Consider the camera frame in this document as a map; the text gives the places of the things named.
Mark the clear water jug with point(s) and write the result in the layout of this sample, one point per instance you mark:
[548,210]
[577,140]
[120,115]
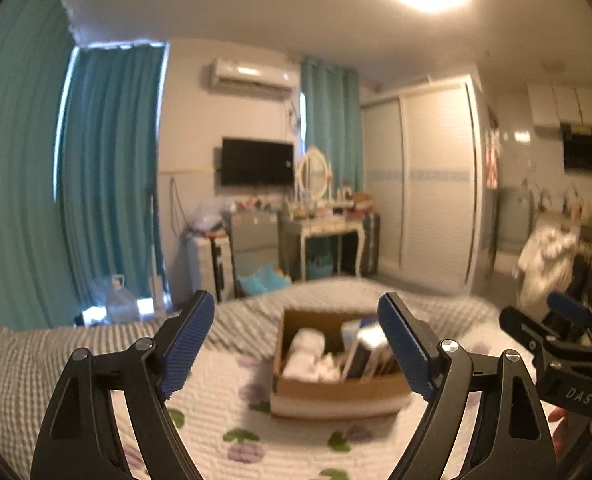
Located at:
[120,302]

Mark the blue cloth by fridge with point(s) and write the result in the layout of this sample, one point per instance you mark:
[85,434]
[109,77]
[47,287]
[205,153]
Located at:
[266,281]

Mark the cream lace cloth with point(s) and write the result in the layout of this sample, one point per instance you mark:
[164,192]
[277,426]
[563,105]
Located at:
[330,366]

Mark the grey small fridge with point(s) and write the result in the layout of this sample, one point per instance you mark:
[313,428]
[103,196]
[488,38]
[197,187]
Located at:
[255,240]

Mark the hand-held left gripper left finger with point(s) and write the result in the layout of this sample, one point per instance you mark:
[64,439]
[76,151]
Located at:
[186,350]

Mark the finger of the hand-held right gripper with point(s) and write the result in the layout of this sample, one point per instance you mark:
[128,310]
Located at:
[570,309]
[525,330]

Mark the teal window curtain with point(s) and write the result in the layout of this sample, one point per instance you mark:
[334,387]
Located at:
[111,175]

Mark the black range hood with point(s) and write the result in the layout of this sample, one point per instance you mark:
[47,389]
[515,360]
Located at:
[582,152]

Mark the clear plastic bag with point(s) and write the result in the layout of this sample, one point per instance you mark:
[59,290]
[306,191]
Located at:
[208,217]

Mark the bed with patterned blanket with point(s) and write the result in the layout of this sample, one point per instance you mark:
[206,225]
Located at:
[26,360]

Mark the dark floral garment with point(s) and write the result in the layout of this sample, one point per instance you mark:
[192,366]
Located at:
[583,277]

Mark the white garment on chair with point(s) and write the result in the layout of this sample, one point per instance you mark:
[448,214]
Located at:
[545,260]

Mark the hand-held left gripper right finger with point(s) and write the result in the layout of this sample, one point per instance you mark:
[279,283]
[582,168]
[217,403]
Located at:
[405,355]

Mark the white wall cabinets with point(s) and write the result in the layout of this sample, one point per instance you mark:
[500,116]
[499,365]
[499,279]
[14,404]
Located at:
[565,106]

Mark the white floral quilted mat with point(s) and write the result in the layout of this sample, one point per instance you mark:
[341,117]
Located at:
[286,445]

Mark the white air conditioner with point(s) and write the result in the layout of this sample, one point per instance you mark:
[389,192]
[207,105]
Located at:
[251,76]

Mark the brown cardboard box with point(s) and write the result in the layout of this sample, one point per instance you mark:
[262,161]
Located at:
[326,399]

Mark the pink hanging cloth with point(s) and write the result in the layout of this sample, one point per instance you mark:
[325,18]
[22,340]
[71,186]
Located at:
[492,160]

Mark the black wall television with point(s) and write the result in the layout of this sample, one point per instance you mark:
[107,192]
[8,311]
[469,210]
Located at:
[257,161]

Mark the dark suitcase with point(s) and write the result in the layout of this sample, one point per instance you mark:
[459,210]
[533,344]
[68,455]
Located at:
[370,242]

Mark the white sock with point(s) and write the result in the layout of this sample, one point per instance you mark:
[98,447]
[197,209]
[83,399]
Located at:
[306,345]

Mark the dark tissue pack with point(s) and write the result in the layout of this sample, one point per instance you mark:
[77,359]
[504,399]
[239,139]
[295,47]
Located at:
[361,357]

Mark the person's right hand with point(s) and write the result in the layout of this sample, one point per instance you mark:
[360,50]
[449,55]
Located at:
[559,427]

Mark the wide teal curtain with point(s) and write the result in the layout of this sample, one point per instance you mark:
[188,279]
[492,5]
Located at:
[16,160]

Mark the white louvred wardrobe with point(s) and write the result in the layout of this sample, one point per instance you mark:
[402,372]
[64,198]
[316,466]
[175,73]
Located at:
[430,185]

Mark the white dressing table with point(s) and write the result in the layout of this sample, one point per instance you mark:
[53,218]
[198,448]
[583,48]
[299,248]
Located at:
[321,227]

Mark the white oval vanity mirror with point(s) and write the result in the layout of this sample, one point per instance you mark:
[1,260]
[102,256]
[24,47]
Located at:
[313,175]

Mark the narrow teal curtain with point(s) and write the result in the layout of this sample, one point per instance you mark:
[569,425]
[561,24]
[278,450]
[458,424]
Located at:
[328,120]

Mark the teal bag under table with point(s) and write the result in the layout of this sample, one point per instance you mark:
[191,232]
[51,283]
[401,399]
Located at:
[321,262]

